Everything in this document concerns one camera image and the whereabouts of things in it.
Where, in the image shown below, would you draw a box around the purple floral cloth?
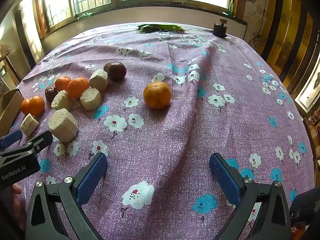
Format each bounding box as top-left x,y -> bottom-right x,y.
10,22 -> 316,240

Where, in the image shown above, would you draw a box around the large orange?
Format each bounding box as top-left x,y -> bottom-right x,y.
143,81 -> 172,110

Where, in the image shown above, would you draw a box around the green leaves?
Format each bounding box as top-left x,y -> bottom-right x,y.
137,23 -> 188,34

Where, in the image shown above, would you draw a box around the shallow cardboard box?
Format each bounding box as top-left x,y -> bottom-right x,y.
0,88 -> 25,137

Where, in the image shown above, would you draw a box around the small black jar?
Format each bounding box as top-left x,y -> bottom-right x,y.
213,17 -> 228,38

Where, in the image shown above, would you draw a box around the black cable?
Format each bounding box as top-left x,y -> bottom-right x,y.
252,5 -> 265,45

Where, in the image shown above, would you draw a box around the tall black column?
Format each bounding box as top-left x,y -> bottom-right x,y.
14,9 -> 34,69

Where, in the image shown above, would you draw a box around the large dark brown fruit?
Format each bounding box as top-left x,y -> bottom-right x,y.
103,61 -> 127,81

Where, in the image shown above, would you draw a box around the small orange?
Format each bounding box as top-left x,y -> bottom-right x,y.
29,95 -> 45,117
55,75 -> 72,92
20,98 -> 31,115
67,77 -> 90,99

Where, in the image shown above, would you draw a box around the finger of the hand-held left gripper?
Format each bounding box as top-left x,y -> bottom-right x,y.
0,129 -> 23,149
24,130 -> 54,153

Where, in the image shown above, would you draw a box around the small dark brown fruit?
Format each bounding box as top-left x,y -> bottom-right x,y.
45,86 -> 58,103

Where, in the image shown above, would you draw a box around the person's left hand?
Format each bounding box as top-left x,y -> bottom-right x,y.
11,184 -> 26,230

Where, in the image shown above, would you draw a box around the green cloth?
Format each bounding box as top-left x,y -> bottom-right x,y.
77,12 -> 97,22

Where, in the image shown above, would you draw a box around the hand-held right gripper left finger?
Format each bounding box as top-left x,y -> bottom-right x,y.
25,152 -> 108,240

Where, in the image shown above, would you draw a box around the large peeled sugarcane piece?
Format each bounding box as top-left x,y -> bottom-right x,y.
48,108 -> 79,143

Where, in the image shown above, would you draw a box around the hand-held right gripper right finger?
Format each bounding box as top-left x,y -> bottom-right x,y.
209,152 -> 292,240

